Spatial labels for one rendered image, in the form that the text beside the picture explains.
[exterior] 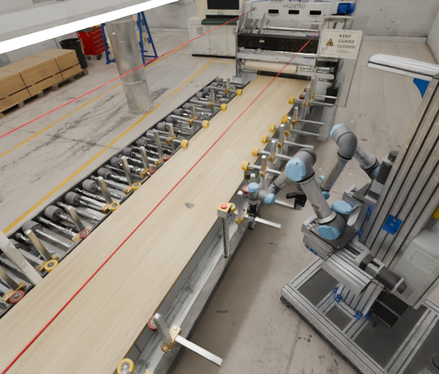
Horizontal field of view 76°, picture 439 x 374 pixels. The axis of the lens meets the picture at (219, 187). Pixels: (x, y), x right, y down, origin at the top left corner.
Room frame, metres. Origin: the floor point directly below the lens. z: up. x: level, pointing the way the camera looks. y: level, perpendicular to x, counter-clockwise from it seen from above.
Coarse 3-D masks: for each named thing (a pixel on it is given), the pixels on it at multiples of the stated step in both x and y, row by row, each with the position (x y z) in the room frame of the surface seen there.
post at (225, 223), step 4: (224, 220) 1.25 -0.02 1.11; (224, 224) 1.25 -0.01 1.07; (224, 228) 1.25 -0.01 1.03; (224, 232) 1.25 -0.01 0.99; (228, 232) 1.27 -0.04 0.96; (224, 236) 1.24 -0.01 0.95; (228, 236) 1.27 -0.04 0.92; (224, 240) 1.24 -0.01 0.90; (228, 240) 1.27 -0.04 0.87; (224, 244) 1.25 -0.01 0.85; (228, 244) 1.26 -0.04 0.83; (224, 248) 1.25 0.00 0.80; (228, 248) 1.26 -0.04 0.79; (224, 252) 1.26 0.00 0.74; (228, 252) 1.26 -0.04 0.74; (224, 256) 1.25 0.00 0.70; (228, 256) 1.24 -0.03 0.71
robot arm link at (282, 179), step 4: (304, 148) 1.30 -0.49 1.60; (308, 148) 1.30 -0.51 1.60; (312, 152) 1.27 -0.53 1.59; (316, 156) 1.27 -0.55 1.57; (316, 160) 1.26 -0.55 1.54; (284, 172) 1.39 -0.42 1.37; (280, 176) 1.40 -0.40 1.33; (284, 176) 1.37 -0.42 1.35; (276, 180) 1.42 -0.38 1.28; (280, 180) 1.38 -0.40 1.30; (284, 180) 1.37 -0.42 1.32; (288, 180) 1.36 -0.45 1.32; (272, 184) 1.43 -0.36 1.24; (276, 184) 1.40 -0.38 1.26; (280, 184) 1.38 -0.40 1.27; (284, 184) 1.38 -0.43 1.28; (276, 188) 1.39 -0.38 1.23; (280, 188) 1.40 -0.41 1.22
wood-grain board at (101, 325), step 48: (240, 96) 3.66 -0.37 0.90; (288, 96) 3.56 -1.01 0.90; (192, 144) 2.55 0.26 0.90; (240, 144) 2.48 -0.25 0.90; (144, 192) 1.82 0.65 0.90; (192, 192) 1.78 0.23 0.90; (96, 240) 1.33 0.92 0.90; (144, 240) 1.29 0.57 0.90; (192, 240) 1.26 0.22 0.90; (48, 288) 0.97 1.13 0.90; (96, 288) 0.94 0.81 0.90; (144, 288) 0.92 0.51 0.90; (0, 336) 0.69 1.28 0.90; (48, 336) 0.67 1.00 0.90; (96, 336) 0.65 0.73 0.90
